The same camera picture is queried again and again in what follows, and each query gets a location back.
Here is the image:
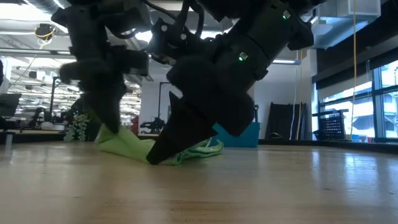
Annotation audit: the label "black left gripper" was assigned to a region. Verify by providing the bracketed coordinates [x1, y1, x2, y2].
[58, 46, 150, 134]

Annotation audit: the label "yellow hanging cord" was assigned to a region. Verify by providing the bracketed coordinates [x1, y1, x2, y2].
[350, 0, 358, 136]

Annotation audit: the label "red object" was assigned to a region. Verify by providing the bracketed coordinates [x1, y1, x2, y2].
[130, 115, 140, 134]

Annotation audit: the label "dark monitor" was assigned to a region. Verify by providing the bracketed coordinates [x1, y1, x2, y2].
[0, 93, 22, 118]

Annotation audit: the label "small potted green plant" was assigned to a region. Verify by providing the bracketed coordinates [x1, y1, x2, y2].
[63, 107, 102, 143]

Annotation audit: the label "black leaning panels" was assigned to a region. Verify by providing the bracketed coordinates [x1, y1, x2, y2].
[266, 101, 307, 141]

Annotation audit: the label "black perforated crate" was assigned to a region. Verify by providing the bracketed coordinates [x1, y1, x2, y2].
[312, 108, 349, 141]

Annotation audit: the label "green microfiber towel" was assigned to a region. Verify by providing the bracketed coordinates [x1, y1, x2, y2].
[95, 124, 224, 166]

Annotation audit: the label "black gantry frame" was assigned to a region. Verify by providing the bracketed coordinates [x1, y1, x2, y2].
[158, 81, 175, 125]

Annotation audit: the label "blue plastic basket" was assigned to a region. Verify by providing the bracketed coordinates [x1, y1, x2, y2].
[213, 121, 261, 148]

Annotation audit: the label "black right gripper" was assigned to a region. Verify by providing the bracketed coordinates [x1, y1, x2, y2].
[146, 18, 268, 165]

